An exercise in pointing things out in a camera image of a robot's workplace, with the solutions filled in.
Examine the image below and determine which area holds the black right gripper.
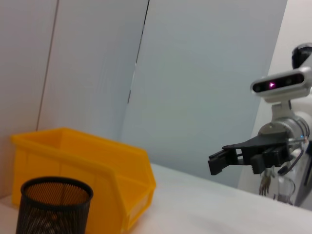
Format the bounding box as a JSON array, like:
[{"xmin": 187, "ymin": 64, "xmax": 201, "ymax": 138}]
[{"xmin": 207, "ymin": 131, "xmax": 293, "ymax": 176}]

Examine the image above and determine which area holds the black mesh pen cup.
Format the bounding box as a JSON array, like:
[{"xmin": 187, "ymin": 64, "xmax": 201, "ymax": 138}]
[{"xmin": 16, "ymin": 177, "xmax": 94, "ymax": 234}]

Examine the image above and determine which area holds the hanging metal key bunch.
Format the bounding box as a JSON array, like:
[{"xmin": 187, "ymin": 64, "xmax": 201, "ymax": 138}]
[{"xmin": 258, "ymin": 169, "xmax": 276, "ymax": 197}]

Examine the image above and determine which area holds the clear glass cup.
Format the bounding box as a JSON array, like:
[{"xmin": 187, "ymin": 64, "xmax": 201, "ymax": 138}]
[{"xmin": 274, "ymin": 176, "xmax": 296, "ymax": 204}]

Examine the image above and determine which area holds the yellow plastic bin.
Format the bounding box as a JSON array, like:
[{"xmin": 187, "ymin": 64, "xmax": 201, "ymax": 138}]
[{"xmin": 10, "ymin": 126, "xmax": 156, "ymax": 233}]

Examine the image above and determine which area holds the grey right gripper cable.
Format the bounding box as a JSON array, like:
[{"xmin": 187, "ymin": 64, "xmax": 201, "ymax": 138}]
[{"xmin": 277, "ymin": 136, "xmax": 310, "ymax": 176}]

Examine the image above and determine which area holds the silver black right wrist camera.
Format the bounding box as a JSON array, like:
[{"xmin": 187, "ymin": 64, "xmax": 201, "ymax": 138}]
[{"xmin": 250, "ymin": 67, "xmax": 312, "ymax": 103}]

